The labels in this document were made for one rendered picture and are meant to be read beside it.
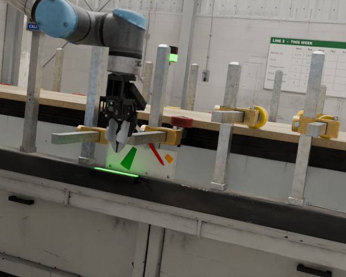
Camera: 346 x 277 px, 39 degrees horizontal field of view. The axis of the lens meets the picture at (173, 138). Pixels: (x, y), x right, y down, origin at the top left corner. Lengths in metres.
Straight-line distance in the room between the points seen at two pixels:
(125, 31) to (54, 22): 0.19
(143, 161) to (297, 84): 7.30
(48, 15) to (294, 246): 0.99
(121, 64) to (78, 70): 9.54
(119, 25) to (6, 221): 1.32
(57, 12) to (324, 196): 1.06
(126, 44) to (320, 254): 0.86
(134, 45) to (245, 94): 7.85
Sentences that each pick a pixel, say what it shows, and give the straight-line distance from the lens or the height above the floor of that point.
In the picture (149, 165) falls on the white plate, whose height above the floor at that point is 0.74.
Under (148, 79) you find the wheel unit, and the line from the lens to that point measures 2.87.
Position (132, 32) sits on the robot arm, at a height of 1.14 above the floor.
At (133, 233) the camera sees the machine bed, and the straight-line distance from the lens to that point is 2.03.
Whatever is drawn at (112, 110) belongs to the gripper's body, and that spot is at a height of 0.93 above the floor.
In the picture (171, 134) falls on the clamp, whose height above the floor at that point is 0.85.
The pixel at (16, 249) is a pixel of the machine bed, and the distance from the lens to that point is 2.38.
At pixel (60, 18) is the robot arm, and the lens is 1.22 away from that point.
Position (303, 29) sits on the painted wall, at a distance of 8.97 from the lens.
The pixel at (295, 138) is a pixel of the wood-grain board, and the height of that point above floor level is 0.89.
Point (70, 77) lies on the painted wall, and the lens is 10.95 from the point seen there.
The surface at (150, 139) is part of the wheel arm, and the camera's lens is 1.52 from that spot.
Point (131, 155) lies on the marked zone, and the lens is 1.69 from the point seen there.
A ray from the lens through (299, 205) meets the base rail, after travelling 1.55.
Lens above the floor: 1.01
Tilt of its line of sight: 6 degrees down
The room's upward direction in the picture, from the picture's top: 7 degrees clockwise
